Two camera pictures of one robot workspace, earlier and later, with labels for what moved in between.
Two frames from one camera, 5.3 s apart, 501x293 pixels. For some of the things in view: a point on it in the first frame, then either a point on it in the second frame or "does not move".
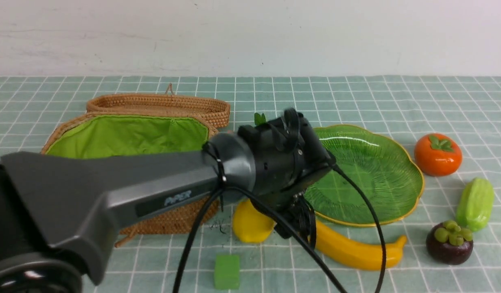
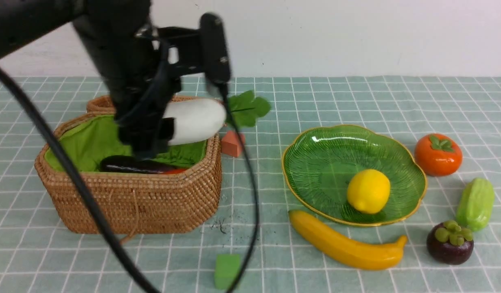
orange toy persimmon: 437,155 does not move
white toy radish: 259,120 -> 197,119
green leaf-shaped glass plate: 394,182 does not move
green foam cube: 227,272 does not move
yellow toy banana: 355,254 does not move
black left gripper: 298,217 -> 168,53
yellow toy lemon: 250,225 -> 368,191
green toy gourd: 475,204 does not move
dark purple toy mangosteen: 446,243 does not move
